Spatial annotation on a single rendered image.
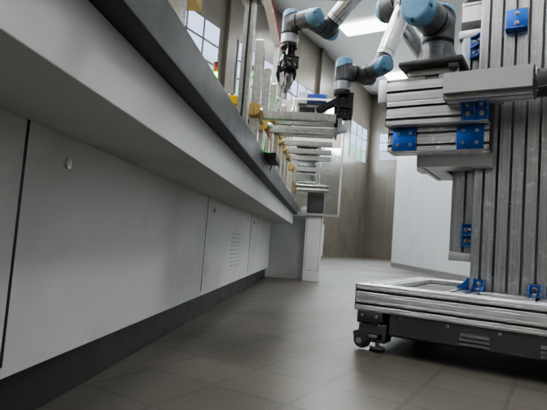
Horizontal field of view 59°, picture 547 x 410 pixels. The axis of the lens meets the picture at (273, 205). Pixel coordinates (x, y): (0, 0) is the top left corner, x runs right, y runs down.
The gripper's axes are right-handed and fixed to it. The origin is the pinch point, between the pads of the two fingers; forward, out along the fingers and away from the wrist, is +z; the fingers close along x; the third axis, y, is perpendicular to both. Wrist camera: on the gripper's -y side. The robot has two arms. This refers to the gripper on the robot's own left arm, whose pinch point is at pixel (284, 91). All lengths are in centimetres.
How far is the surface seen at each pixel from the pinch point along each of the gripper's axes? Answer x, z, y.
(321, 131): 16.5, 16.8, 4.8
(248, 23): -26, -5, 49
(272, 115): -9.7, 17.7, 21.8
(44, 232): -69, 68, 108
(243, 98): -26, 20, 48
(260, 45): -16.8, -8.4, 23.8
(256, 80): -17.2, 5.4, 23.6
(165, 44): -52, 38, 130
